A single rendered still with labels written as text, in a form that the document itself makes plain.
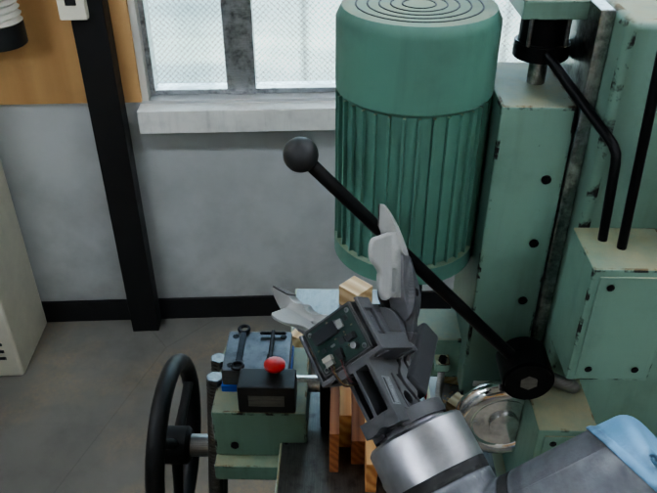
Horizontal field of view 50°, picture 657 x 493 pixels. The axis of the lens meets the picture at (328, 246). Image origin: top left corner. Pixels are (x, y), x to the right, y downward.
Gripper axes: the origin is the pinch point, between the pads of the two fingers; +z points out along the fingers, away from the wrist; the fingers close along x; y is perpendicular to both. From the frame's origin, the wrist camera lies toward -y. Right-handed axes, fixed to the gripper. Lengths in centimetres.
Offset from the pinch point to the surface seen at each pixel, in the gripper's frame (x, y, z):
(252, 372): 28.1, -18.7, 0.3
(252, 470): 38.5, -23.5, -10.4
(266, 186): 69, -125, 88
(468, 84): -19.8, -5.1, 7.1
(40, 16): 74, -58, 139
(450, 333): 4.1, -30.7, -7.5
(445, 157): -13.2, -8.0, 3.5
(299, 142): -5.5, 6.6, 7.5
